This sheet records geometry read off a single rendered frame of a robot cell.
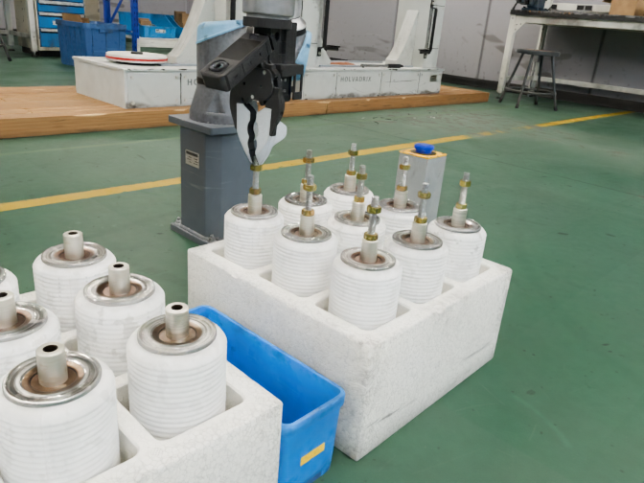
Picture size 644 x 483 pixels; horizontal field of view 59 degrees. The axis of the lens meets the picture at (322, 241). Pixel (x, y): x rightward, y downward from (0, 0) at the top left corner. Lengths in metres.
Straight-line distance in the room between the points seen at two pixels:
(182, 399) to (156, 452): 0.05
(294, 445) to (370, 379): 0.13
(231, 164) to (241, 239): 0.52
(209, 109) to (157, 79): 1.60
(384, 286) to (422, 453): 0.25
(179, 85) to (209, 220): 1.68
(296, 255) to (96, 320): 0.30
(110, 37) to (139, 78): 2.52
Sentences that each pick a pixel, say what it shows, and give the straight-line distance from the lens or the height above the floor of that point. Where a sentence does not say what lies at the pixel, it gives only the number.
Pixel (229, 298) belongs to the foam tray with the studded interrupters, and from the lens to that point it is 0.90.
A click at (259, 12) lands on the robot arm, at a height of 0.55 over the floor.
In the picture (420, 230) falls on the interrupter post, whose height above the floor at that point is 0.27.
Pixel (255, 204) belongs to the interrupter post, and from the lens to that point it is 0.91.
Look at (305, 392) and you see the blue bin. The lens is 0.78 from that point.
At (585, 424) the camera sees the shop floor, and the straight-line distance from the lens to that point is 1.01.
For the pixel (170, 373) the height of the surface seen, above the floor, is 0.24.
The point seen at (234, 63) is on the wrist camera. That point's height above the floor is 0.48.
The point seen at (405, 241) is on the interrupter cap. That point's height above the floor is 0.25.
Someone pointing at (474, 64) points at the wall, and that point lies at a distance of 6.59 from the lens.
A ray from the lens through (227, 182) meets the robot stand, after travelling 1.40.
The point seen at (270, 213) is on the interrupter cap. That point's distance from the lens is 0.91.
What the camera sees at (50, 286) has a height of 0.23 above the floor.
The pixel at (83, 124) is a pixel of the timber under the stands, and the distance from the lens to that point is 2.75.
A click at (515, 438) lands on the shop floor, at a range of 0.92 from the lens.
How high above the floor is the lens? 0.55
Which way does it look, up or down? 21 degrees down
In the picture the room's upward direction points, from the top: 5 degrees clockwise
